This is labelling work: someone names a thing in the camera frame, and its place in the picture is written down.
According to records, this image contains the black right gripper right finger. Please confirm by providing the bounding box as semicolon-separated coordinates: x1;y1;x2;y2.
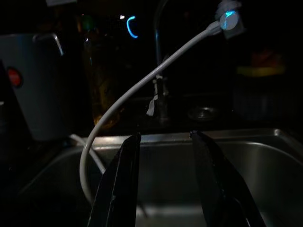
189;130;267;227

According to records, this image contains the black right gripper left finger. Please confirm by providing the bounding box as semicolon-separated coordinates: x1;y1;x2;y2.
87;132;142;227

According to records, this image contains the stainless steel sink basin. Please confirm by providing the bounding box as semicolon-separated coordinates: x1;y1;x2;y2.
14;128;303;227

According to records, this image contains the round metal sink hole cover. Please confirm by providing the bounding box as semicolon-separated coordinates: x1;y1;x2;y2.
187;106;222;122

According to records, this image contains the white tag on faucet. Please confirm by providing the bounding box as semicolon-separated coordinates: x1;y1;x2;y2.
146;74;169;116

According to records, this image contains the dark container with yellow lid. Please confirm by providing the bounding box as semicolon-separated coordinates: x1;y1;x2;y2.
233;51;288;122

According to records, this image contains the amber glass bottle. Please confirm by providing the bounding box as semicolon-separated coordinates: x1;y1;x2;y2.
81;28;126;128

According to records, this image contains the chrome gooseneck faucet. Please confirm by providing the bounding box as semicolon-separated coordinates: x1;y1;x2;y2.
152;0;176;122

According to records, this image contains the grey kettle with red button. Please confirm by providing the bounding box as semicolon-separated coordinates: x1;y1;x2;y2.
0;32;79;142

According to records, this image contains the round chrome sprayer head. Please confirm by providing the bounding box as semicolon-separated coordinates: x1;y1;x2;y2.
215;1;245;40

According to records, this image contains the white flexible hose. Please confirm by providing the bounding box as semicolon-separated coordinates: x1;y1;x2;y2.
79;21;223;205

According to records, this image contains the appliance with blue light ring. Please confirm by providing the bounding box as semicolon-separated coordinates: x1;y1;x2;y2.
104;13;152;48

